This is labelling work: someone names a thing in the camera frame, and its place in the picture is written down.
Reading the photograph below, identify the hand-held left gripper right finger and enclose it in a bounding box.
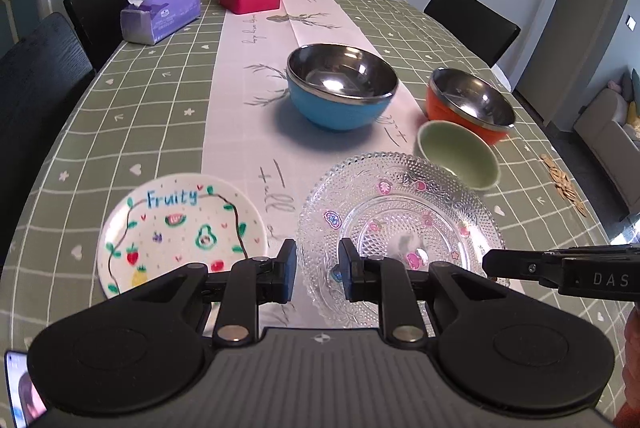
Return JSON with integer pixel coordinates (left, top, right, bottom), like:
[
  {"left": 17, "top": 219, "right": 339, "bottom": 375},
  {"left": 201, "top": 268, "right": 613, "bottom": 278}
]
[{"left": 338, "top": 238, "right": 521, "bottom": 349}]

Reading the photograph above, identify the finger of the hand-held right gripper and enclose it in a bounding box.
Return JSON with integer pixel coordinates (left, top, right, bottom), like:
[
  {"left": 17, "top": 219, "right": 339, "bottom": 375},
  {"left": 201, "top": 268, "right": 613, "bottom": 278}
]
[{"left": 482, "top": 248, "right": 566, "bottom": 290}]

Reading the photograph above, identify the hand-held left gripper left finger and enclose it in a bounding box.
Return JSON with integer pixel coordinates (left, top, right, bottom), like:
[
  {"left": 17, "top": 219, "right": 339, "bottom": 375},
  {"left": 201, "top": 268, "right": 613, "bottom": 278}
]
[{"left": 120, "top": 239, "right": 297, "bottom": 346}]

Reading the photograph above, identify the clear patterned glass plate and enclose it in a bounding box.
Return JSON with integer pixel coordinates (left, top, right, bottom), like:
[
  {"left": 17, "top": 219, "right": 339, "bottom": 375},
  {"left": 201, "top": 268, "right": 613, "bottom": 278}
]
[{"left": 297, "top": 151, "right": 505, "bottom": 328}]

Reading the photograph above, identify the fruit-painted white plate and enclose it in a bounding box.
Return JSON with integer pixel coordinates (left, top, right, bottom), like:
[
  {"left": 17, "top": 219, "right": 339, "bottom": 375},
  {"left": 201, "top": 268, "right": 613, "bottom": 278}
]
[{"left": 97, "top": 173, "right": 266, "bottom": 301}]

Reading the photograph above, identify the green ceramic bowl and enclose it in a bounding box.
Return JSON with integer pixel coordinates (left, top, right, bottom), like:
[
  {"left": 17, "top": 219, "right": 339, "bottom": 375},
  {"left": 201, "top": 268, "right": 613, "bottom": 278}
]
[{"left": 414, "top": 120, "right": 501, "bottom": 189}]

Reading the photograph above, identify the blue steel bowl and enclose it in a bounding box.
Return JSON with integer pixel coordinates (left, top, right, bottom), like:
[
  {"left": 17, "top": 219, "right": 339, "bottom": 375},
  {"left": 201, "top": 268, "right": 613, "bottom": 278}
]
[{"left": 286, "top": 43, "right": 399, "bottom": 132}]

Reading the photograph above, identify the orange steel bowl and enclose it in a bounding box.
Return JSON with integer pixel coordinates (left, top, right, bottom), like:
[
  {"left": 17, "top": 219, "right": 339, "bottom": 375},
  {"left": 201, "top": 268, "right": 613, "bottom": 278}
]
[{"left": 425, "top": 67, "right": 517, "bottom": 146}]

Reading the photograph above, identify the person's right hand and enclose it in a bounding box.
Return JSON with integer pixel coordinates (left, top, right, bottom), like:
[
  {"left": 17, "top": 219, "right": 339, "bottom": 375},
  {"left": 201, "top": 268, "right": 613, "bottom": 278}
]
[{"left": 615, "top": 315, "right": 640, "bottom": 428}]

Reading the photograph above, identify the beige sofa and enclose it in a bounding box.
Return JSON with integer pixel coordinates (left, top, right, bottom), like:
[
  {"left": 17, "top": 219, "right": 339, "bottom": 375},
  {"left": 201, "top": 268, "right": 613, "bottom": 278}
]
[{"left": 574, "top": 68, "right": 640, "bottom": 214}]

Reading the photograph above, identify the white deer-print table runner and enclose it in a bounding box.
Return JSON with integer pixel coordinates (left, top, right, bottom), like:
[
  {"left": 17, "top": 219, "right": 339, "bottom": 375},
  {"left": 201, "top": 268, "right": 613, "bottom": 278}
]
[{"left": 202, "top": 0, "right": 426, "bottom": 329}]

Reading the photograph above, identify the green checked tablecloth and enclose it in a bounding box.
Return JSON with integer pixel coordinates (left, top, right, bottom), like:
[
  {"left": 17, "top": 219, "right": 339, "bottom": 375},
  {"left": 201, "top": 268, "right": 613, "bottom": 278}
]
[{"left": 0, "top": 0, "right": 626, "bottom": 414}]

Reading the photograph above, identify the black chair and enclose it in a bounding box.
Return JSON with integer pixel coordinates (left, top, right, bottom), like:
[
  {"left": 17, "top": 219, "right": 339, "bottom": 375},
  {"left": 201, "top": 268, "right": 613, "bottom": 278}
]
[
  {"left": 63, "top": 0, "right": 151, "bottom": 69},
  {"left": 0, "top": 12, "right": 96, "bottom": 259},
  {"left": 424, "top": 0, "right": 521, "bottom": 68}
]

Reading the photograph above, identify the purple tissue box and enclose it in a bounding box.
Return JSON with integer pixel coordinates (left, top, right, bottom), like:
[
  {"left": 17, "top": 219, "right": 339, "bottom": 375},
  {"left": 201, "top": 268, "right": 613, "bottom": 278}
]
[{"left": 120, "top": 0, "right": 202, "bottom": 46}]

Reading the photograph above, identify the smartphone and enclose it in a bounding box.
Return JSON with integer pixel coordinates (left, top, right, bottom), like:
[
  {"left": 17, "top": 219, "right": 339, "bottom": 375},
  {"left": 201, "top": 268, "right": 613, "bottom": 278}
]
[{"left": 5, "top": 350, "right": 48, "bottom": 428}]

